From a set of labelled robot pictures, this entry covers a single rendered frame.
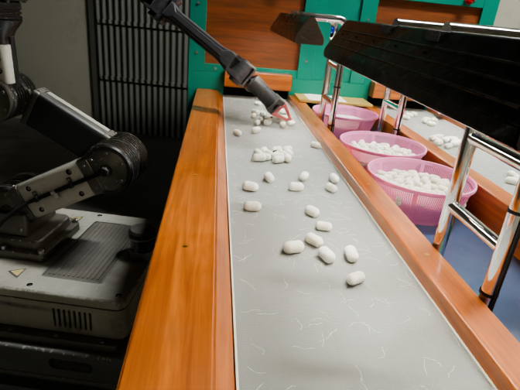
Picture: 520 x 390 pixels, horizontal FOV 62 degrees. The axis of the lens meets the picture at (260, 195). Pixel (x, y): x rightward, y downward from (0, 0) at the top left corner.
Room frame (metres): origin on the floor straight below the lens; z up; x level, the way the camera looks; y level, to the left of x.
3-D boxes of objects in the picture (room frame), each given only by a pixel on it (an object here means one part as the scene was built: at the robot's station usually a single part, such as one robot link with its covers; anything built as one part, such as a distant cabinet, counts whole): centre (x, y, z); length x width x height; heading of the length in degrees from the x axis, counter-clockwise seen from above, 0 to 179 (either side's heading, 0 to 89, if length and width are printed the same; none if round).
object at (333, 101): (1.56, -0.13, 0.90); 0.20 x 0.19 x 0.45; 7
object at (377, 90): (2.07, -0.61, 0.83); 0.30 x 0.06 x 0.07; 97
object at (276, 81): (1.99, 0.06, 0.83); 0.30 x 0.06 x 0.07; 97
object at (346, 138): (1.32, -0.37, 0.72); 0.27 x 0.27 x 0.10
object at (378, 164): (1.05, -0.40, 0.72); 0.27 x 0.27 x 0.10
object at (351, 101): (1.98, -0.28, 0.77); 0.33 x 0.15 x 0.01; 97
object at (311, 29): (1.56, -0.05, 1.08); 0.62 x 0.08 x 0.07; 7
